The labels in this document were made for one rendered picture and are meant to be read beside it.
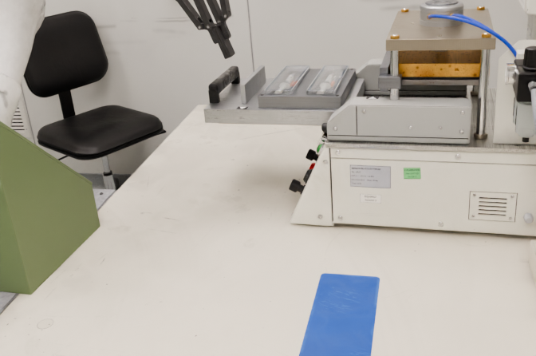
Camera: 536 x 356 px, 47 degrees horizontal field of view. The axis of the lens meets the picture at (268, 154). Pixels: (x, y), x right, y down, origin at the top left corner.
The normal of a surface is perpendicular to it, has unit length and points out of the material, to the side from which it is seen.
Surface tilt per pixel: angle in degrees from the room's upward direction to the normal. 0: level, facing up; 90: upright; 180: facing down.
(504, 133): 90
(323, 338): 0
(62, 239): 90
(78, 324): 0
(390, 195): 90
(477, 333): 0
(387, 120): 90
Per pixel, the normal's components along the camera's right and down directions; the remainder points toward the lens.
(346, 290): -0.07, -0.92
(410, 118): -0.26, 0.39
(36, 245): 0.96, 0.04
